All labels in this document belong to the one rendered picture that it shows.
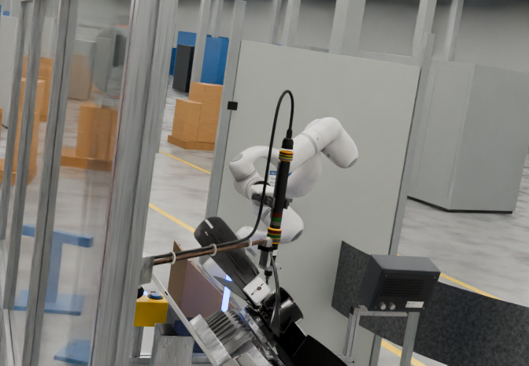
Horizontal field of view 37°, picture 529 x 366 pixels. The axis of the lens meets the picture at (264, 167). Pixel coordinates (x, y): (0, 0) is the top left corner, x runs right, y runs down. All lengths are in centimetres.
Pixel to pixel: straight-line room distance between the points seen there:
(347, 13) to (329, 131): 642
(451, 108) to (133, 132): 1137
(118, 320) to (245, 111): 330
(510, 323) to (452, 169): 820
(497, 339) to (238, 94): 180
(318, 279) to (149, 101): 375
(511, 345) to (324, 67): 173
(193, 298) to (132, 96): 215
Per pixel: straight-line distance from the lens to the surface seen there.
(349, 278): 448
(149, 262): 191
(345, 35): 910
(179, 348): 221
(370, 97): 447
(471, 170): 1226
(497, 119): 1246
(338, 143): 280
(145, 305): 269
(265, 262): 238
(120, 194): 89
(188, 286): 296
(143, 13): 87
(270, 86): 422
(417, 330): 417
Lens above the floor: 194
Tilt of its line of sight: 8 degrees down
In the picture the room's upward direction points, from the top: 8 degrees clockwise
